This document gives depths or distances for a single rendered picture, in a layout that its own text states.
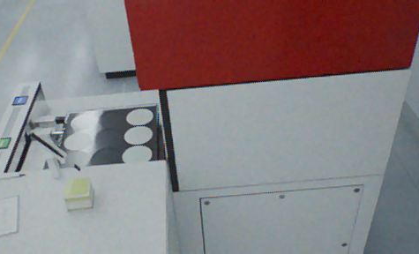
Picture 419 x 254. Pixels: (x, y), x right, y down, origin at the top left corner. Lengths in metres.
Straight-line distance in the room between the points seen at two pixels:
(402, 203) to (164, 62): 1.82
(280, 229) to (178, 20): 0.89
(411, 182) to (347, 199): 1.21
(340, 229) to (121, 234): 0.87
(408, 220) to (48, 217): 1.88
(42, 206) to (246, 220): 0.70
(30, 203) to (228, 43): 0.73
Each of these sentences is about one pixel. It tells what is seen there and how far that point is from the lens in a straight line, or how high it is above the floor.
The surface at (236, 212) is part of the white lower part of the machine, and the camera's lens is 1.59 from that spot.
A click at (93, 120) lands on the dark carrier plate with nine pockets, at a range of 1.73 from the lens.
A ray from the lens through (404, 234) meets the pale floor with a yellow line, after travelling 2.56.
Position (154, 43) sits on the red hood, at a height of 1.37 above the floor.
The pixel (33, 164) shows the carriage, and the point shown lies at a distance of 1.65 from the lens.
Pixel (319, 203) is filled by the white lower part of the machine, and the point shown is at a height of 0.71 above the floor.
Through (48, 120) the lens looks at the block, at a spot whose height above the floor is 0.91.
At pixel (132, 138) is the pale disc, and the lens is 1.60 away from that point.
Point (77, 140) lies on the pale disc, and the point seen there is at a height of 0.90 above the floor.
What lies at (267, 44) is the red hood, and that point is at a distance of 1.20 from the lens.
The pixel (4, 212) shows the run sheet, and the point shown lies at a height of 0.97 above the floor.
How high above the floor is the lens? 1.91
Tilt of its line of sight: 37 degrees down
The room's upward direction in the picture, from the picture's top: 8 degrees counter-clockwise
